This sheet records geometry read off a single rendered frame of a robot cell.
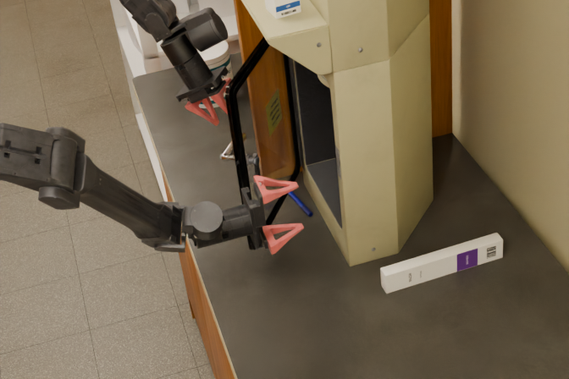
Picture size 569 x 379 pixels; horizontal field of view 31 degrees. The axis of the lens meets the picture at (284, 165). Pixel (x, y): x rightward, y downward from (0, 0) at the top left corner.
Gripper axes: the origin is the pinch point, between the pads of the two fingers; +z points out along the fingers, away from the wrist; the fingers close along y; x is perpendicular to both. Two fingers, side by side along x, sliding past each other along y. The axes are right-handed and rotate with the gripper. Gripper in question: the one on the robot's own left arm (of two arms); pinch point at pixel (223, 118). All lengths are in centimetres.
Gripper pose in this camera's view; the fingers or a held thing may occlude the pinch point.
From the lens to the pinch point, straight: 206.5
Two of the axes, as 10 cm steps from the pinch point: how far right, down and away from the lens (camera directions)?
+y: -8.0, 2.6, 5.3
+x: -3.2, 5.6, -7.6
